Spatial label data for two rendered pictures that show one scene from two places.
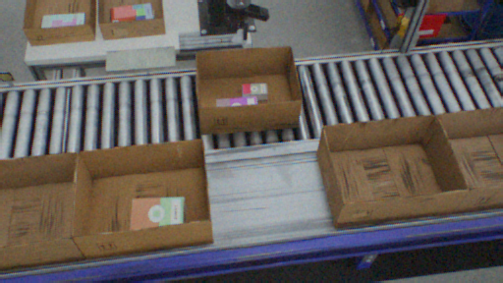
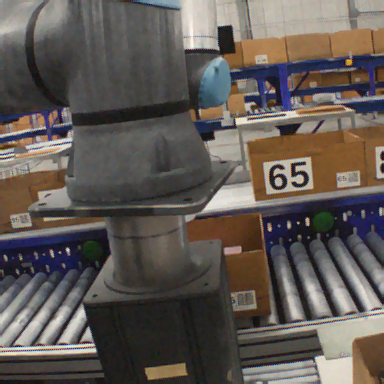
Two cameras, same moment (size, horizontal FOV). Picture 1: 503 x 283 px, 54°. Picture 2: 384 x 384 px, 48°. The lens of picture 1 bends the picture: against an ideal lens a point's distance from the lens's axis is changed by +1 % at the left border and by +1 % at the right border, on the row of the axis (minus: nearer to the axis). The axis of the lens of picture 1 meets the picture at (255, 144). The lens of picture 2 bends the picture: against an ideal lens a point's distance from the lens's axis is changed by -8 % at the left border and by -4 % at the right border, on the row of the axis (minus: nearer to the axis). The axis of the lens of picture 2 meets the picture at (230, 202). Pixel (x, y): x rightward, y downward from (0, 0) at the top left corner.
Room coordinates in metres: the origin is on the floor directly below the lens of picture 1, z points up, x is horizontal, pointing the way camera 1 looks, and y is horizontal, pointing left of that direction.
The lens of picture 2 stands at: (2.36, 0.39, 1.32)
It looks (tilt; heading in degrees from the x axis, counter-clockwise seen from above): 16 degrees down; 192
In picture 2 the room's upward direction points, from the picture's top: 8 degrees counter-clockwise
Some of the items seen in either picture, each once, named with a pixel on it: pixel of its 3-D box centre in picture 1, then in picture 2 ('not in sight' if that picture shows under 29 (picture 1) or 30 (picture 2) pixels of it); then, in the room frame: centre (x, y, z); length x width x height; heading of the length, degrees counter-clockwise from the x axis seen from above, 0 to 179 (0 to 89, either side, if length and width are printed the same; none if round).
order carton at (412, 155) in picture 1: (386, 170); (95, 191); (0.85, -0.43, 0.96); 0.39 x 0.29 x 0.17; 100
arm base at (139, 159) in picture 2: not in sight; (134, 143); (1.82, 0.17, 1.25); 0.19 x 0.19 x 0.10
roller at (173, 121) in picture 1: (173, 125); (308, 280); (1.18, 0.34, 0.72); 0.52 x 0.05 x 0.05; 10
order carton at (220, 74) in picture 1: (247, 89); (193, 267); (1.28, 0.04, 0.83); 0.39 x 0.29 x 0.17; 98
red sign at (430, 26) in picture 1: (423, 27); not in sight; (1.66, -0.72, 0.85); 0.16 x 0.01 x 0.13; 100
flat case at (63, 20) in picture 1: (63, 25); not in sight; (1.68, 0.89, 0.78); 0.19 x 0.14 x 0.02; 99
